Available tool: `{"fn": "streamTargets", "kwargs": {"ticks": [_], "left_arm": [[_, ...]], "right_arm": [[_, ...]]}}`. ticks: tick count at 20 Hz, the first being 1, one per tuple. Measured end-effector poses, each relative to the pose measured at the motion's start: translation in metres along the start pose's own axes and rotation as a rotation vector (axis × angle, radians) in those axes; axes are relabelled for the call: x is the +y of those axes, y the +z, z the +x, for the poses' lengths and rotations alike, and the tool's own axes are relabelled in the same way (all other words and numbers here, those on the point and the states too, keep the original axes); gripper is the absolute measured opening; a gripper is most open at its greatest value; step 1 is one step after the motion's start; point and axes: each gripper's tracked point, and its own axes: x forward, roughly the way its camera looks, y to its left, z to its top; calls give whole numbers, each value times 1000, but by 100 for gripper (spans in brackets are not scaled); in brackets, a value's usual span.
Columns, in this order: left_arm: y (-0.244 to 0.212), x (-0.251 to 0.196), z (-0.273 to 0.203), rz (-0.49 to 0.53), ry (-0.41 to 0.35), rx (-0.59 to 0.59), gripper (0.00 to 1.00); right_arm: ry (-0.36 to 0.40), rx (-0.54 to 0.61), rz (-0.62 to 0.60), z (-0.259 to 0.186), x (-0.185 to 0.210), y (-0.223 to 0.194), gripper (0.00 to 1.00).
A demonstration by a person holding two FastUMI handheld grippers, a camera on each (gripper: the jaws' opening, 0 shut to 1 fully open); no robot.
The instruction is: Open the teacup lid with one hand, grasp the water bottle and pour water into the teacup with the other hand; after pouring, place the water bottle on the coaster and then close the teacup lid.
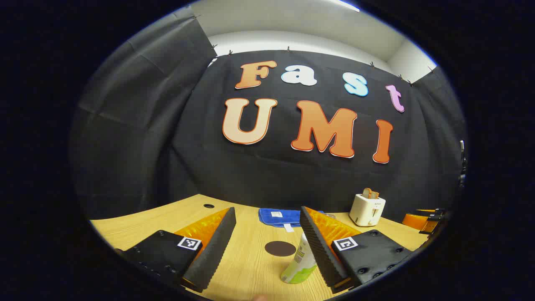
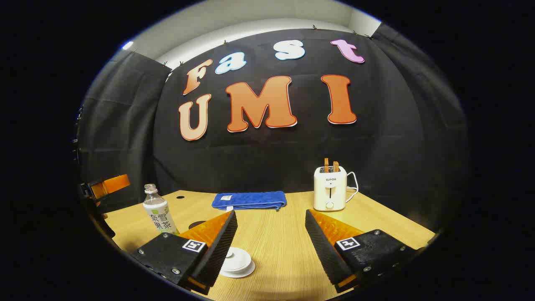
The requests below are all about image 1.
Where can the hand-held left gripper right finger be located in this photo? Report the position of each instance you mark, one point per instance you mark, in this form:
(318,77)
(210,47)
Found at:
(319,251)

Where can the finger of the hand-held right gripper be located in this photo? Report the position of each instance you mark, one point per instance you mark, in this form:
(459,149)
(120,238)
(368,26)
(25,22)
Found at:
(434,214)
(413,221)

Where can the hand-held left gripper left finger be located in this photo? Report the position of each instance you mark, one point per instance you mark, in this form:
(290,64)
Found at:
(211,255)

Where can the green label water bottle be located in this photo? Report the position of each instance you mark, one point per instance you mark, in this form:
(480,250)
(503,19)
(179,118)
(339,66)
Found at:
(299,267)

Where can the dark brown round coaster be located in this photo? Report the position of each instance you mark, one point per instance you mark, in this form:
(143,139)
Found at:
(280,248)

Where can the toasted bread slice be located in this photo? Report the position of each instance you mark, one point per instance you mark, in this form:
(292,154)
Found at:
(375,195)
(367,192)

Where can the cream toaster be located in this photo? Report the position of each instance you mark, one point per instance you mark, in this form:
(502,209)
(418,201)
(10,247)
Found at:
(365,211)

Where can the blue folded towel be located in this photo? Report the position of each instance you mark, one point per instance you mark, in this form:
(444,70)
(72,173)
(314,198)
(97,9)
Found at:
(276,218)

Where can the black backdrop cloth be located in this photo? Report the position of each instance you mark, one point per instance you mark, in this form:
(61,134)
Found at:
(267,179)

